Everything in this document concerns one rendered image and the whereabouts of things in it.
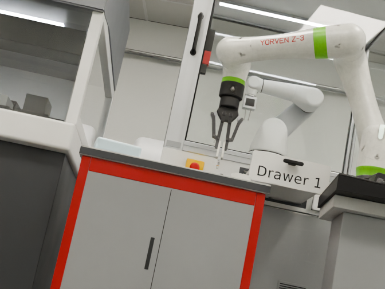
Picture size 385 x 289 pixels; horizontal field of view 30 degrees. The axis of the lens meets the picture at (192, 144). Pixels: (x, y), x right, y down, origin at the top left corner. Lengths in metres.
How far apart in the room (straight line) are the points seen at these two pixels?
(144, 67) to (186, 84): 3.48
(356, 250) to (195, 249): 0.50
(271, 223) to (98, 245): 0.89
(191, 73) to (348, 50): 0.72
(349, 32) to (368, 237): 0.73
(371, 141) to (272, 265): 0.73
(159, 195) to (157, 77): 4.18
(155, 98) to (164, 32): 0.62
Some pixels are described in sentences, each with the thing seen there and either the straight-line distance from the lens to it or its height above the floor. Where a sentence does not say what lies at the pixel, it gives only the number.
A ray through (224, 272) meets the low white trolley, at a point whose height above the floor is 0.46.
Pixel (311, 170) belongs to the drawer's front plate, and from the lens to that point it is 2.63.
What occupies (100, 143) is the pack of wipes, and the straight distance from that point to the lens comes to 2.33.
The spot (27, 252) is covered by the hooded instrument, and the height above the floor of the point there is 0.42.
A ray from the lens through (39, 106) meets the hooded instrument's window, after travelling 2.73.
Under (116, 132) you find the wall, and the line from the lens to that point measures 6.30.
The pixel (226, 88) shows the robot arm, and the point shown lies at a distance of 2.74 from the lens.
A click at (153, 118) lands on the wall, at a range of 6.31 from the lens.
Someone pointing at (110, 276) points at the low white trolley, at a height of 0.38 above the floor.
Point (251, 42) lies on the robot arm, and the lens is 2.65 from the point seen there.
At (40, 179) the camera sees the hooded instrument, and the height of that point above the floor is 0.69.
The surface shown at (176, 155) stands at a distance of 2.91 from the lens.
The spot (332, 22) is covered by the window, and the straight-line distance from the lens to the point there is 3.22.
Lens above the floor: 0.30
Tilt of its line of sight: 13 degrees up
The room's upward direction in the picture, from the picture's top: 12 degrees clockwise
